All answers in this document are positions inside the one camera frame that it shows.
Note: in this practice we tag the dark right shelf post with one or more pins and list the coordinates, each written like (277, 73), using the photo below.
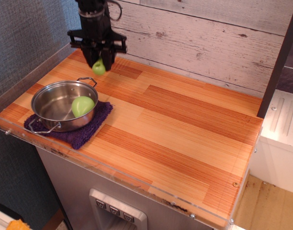
(276, 73)

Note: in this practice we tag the orange object at corner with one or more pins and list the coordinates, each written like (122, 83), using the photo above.
(17, 225)

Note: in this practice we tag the grey toy fridge cabinet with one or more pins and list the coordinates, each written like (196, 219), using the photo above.
(72, 184)

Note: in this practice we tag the stainless steel pot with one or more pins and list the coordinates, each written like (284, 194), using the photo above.
(52, 104)

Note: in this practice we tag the clear acrylic table guard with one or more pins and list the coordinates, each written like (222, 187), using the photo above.
(183, 143)

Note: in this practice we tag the silver dispenser panel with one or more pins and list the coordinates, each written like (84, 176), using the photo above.
(113, 214)

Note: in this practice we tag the purple cloth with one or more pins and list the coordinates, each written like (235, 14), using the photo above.
(78, 137)

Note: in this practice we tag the green toy pear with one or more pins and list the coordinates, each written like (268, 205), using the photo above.
(82, 105)

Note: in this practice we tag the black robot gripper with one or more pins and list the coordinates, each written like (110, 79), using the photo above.
(95, 36)

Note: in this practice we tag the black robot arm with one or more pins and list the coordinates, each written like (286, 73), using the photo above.
(94, 5)

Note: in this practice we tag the green handled grey spatula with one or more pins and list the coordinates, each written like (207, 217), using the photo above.
(98, 67)

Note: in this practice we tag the white toy sink unit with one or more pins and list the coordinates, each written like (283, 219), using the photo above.
(272, 160)

